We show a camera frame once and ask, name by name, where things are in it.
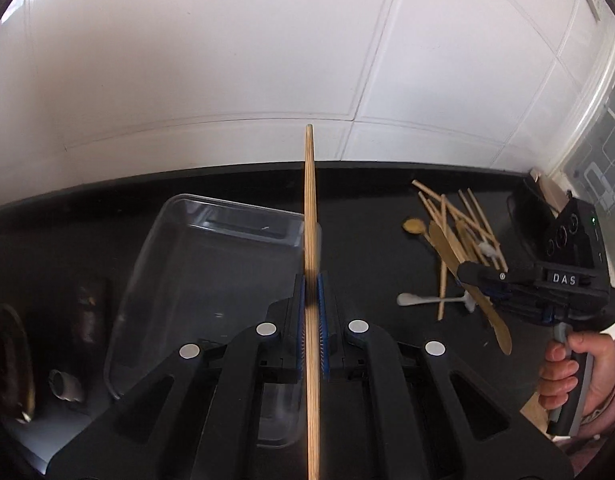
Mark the gold butter knife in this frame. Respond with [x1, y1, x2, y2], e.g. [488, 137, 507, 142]
[427, 219, 514, 356]

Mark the right hand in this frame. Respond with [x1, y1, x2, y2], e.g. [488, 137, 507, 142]
[537, 330, 615, 424]

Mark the clear plastic container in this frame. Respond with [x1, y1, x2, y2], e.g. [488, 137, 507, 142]
[102, 193, 309, 449]

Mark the silver spoon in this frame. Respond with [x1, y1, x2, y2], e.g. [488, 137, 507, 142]
[396, 292, 477, 312]

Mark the metal cup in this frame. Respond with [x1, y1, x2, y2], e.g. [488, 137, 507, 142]
[49, 370, 85, 403]

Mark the gold spoon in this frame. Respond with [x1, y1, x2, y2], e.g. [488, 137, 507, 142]
[402, 218, 434, 248]

